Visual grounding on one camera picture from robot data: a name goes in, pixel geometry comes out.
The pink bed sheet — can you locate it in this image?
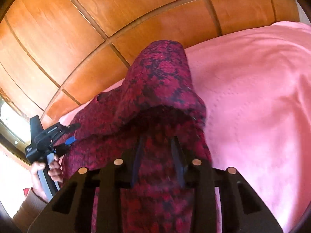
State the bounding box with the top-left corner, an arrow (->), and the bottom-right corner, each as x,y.
58,21 -> 311,233

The wood framed mirror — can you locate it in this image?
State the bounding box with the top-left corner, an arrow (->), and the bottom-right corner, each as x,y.
1,90 -> 31,168

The dark red patterned sweater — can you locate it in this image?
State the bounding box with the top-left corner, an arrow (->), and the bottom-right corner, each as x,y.
62,40 -> 211,232

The person's left hand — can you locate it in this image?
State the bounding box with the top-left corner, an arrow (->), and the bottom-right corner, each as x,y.
30,155 -> 63,203

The wooden panelled headboard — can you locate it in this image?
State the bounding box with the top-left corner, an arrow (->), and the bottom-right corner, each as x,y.
1,0 -> 299,126

